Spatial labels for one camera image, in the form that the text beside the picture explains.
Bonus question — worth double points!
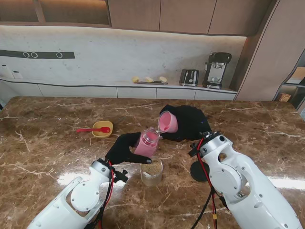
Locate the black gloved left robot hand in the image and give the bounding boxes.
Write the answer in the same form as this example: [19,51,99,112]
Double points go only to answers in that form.
[104,132,153,166]

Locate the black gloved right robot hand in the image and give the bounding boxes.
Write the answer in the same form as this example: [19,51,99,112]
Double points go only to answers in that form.
[160,104,213,142]

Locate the pink measuring cup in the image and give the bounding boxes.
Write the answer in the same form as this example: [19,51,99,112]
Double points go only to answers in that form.
[157,111,179,134]

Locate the pink container with white lid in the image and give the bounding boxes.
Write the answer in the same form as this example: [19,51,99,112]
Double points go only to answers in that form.
[133,127,161,158]

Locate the red plastic spoon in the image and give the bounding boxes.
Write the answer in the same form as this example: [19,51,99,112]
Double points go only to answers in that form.
[76,127,111,133]

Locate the clear grain jar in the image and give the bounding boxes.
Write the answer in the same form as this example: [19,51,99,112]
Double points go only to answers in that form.
[140,158,164,187]

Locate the black round jar lid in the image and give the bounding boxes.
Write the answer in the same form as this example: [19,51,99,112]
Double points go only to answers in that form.
[190,161,210,183]

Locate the yellow plastic bowl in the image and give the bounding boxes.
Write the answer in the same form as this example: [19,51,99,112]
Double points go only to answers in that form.
[92,121,113,138]

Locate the black and silver toaster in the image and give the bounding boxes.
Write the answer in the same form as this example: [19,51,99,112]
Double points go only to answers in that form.
[179,68,200,87]

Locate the white counter with drawers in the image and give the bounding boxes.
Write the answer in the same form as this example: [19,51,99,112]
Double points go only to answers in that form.
[0,78,238,101]

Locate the dark cutting board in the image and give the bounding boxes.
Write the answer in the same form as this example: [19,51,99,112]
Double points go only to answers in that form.
[137,81,168,86]

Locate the black espresso machine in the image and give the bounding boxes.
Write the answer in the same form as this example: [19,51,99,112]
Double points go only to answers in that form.
[202,52,233,90]

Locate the tall brown cabinet panel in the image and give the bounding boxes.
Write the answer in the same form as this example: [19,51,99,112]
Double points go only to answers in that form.
[234,0,305,102]

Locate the small wooden box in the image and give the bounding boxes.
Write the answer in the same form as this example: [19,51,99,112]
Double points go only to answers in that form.
[277,93,292,103]

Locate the dark open shelf unit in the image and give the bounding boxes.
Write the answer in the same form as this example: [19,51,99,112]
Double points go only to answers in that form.
[274,49,305,111]

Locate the tan book on shelf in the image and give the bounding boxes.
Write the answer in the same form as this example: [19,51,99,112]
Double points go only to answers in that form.
[289,66,305,84]

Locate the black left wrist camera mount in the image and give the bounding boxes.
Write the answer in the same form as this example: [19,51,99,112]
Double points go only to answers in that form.
[113,168,129,183]

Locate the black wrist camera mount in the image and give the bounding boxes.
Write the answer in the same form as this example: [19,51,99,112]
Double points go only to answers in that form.
[188,142,201,158]
[113,168,129,183]

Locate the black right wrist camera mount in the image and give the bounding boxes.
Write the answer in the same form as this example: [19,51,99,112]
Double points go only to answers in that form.
[188,142,201,158]

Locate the red and black left arm cables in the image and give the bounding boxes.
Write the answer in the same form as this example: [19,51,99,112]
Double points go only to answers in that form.
[89,161,117,229]

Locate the red and black arm cables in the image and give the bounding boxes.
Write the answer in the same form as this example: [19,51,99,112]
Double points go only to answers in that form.
[89,161,117,229]
[190,138,227,229]

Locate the red and black right arm cables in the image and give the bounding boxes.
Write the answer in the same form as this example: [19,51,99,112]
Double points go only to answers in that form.
[190,138,227,229]

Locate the brown wall cabinets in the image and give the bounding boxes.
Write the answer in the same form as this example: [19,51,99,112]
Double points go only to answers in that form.
[0,0,272,37]

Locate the black wall power strip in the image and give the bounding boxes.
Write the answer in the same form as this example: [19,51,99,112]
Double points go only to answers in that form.
[0,49,75,60]

